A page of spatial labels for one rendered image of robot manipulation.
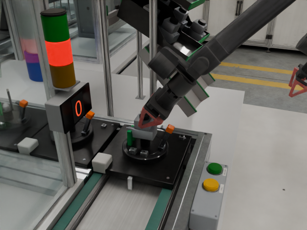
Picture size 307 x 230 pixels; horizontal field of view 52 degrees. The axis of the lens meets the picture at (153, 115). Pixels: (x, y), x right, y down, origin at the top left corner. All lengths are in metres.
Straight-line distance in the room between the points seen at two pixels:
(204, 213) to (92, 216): 0.29
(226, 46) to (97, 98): 0.87
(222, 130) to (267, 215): 0.43
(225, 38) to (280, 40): 4.19
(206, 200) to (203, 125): 0.53
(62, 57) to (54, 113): 0.12
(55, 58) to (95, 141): 0.42
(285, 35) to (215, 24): 0.99
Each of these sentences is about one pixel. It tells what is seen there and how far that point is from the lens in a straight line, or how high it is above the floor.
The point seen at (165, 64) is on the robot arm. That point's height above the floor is 1.26.
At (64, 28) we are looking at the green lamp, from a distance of 0.66.
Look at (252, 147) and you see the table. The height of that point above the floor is 0.86.
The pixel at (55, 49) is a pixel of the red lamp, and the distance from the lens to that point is 0.67.
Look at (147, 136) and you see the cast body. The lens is 0.91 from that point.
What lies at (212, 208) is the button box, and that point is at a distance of 0.82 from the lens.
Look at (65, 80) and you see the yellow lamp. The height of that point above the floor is 1.28.
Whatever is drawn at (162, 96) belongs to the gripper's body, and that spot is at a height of 1.17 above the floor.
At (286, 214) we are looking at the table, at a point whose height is 0.86.
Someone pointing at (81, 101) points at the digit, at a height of 1.21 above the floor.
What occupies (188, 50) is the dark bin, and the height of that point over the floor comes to 1.20.
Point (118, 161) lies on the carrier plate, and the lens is 0.93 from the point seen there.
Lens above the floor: 1.55
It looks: 31 degrees down
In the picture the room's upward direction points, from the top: straight up
